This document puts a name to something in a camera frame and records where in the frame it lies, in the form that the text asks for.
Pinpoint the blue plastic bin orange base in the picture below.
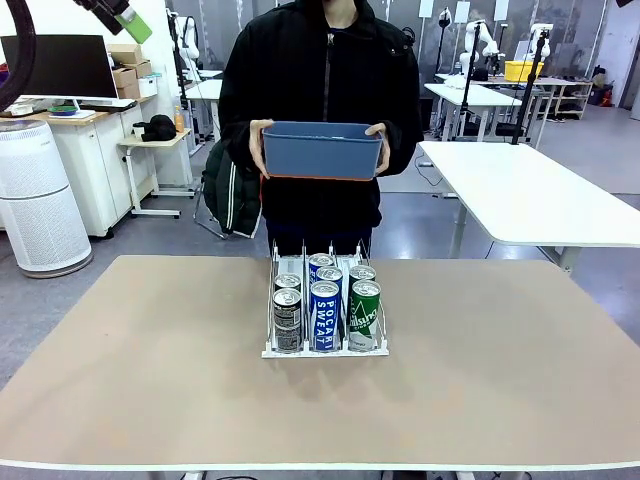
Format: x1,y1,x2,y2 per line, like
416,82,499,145
262,121,385,182

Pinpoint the person's left forearm black sleeve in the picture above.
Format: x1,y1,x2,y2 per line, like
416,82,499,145
379,118,425,177

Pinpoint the person's right forearm black sleeve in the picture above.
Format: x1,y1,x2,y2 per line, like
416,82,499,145
218,117,266,177

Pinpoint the person's right hand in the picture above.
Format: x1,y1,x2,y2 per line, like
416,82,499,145
248,118,275,179

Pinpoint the person's left hand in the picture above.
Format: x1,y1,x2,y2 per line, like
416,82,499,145
364,121,392,178

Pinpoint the black computer monitor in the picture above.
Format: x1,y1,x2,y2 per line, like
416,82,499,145
0,34,120,120

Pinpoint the black keyboard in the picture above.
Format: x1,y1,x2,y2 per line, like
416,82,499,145
78,99,138,113

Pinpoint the white background desk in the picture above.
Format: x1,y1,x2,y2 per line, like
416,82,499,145
423,82,524,142
184,78,225,146

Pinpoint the black bag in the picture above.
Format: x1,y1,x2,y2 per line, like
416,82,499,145
132,114,178,144

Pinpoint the white side table wooden top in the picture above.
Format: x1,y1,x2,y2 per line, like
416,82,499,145
118,128,197,220

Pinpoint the white cabinet wooden top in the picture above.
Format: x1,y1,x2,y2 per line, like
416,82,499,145
0,97,157,240

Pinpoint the person in black jacket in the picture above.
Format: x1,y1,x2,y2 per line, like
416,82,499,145
218,0,425,259

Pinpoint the dark green puffer jacket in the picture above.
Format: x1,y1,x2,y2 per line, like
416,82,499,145
201,139,265,240

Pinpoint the white cylindrical air purifier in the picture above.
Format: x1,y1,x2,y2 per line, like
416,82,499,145
0,119,95,280

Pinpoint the black slim stand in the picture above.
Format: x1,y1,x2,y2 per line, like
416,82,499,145
455,20,484,139

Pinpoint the yellow plastic bin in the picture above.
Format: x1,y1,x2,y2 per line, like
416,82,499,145
503,60,545,84

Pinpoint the black light stand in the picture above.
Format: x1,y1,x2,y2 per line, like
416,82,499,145
509,27,547,147

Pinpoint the large white table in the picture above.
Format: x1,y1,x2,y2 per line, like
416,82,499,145
418,141,640,274

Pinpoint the wooden shelf table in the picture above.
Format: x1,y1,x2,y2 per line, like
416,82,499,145
494,76,595,122

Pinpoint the black left arm cable bundle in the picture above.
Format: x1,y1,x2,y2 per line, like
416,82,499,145
0,0,38,113

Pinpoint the metal chair frame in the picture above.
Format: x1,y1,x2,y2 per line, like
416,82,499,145
193,187,229,241

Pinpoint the white wire can dispenser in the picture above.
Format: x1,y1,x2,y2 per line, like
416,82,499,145
261,239,390,360

